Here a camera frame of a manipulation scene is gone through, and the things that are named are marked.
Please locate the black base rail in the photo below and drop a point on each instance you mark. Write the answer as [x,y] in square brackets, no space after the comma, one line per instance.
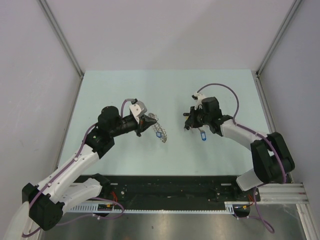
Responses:
[176,193]

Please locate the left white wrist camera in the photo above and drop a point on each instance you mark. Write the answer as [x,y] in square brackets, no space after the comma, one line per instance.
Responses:
[137,109]

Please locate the left aluminium frame post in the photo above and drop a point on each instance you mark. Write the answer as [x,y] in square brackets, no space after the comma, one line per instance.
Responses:
[49,15]

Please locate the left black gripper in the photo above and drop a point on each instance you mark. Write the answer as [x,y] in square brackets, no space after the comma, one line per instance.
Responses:
[144,122]

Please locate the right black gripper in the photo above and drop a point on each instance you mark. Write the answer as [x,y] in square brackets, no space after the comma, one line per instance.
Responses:
[191,121]

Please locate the round metal keyring disc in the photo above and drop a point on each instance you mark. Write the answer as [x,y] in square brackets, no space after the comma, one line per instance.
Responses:
[158,128]

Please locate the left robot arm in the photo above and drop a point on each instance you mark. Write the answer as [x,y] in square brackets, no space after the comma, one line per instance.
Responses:
[48,200]

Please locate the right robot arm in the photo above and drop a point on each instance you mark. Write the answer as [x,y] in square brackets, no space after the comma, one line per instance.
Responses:
[271,157]

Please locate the aluminium frame post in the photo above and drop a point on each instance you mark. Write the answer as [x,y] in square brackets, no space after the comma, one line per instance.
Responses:
[49,15]
[290,15]

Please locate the right aluminium frame post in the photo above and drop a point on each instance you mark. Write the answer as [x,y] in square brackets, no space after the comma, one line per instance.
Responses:
[290,15]

